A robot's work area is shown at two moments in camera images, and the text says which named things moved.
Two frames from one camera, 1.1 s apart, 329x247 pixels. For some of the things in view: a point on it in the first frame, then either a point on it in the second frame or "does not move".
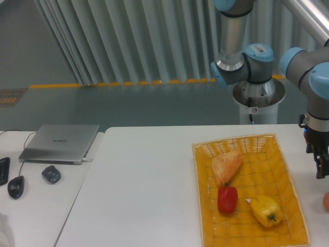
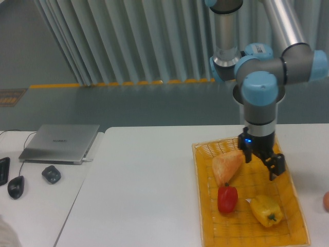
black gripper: (316, 142) -> (261, 145)
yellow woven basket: (262, 171) does not move
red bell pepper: (227, 198) does not move
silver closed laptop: (65, 144) does not move
